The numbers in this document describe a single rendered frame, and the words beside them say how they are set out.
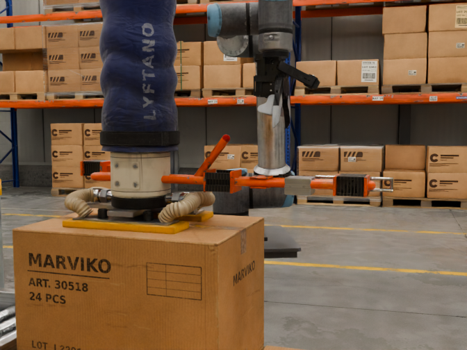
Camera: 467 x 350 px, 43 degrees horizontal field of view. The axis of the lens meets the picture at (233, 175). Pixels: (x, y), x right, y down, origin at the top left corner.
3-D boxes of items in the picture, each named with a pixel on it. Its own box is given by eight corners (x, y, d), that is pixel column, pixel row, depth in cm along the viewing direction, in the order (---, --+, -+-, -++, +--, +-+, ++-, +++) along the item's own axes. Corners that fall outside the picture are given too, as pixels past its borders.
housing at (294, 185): (283, 194, 152) (283, 177, 152) (289, 192, 159) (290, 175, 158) (310, 196, 150) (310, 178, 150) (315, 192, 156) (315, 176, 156)
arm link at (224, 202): (213, 208, 254) (212, 168, 252) (253, 207, 253) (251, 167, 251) (211, 214, 238) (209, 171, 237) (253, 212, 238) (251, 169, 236)
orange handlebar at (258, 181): (55, 181, 174) (55, 169, 174) (108, 173, 203) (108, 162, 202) (374, 194, 145) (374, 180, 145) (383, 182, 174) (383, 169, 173)
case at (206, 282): (17, 370, 163) (11, 228, 159) (96, 323, 201) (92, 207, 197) (218, 403, 144) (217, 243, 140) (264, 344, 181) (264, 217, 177)
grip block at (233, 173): (201, 192, 158) (201, 171, 157) (214, 188, 167) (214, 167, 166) (231, 194, 155) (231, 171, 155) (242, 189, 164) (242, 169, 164)
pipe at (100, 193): (65, 213, 163) (64, 193, 162) (111, 201, 187) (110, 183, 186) (177, 220, 152) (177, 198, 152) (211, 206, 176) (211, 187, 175)
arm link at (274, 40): (295, 36, 157) (288, 30, 148) (295, 55, 157) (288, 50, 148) (263, 38, 160) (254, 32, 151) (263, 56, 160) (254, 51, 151)
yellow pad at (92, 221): (61, 227, 161) (60, 209, 161) (81, 221, 171) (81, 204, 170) (174, 235, 151) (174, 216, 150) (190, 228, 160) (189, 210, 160)
